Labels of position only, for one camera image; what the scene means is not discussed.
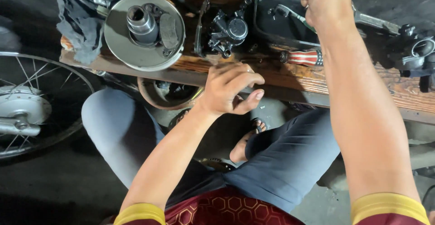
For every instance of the person's right hand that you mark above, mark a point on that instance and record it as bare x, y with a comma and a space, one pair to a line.
331, 4

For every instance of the person's left hand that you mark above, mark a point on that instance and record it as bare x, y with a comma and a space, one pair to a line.
221, 92

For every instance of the black plastic tray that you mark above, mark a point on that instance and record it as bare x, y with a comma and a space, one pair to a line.
272, 31

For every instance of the silver wrench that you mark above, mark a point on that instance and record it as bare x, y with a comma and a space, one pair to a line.
375, 21

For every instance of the black brake caliper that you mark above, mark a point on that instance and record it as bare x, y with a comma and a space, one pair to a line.
229, 31

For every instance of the wooden workbench plank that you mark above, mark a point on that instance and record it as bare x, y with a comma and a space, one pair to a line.
306, 79

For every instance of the flat dark metal wrench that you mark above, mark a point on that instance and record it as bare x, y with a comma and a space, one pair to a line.
199, 31

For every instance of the black carburetor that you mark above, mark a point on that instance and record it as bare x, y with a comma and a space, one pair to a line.
413, 53

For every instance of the black sandal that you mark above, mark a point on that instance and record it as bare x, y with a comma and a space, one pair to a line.
257, 124

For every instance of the grey brake pad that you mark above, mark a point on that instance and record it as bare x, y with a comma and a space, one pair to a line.
169, 30

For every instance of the person's right foot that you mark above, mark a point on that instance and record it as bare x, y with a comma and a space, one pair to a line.
243, 145

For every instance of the person's right leg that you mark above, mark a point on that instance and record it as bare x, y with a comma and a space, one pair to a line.
289, 157

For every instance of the person's leg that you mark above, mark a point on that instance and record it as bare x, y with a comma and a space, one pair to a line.
289, 157
119, 129

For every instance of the silver pulley disc with hub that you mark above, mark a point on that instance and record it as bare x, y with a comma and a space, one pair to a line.
129, 45

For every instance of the rusty round drum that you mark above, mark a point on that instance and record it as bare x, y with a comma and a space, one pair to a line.
149, 96

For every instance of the toothed sprocket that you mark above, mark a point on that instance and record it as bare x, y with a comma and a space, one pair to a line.
217, 164

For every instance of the red hexagon-print shirt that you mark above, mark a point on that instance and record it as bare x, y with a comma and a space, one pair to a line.
234, 208

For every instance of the grey rag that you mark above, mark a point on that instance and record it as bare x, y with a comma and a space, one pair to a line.
80, 28

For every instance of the person's left leg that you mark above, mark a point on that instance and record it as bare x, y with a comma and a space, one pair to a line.
119, 129

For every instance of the spoked motorcycle wheel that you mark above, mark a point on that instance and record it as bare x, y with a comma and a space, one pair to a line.
30, 109

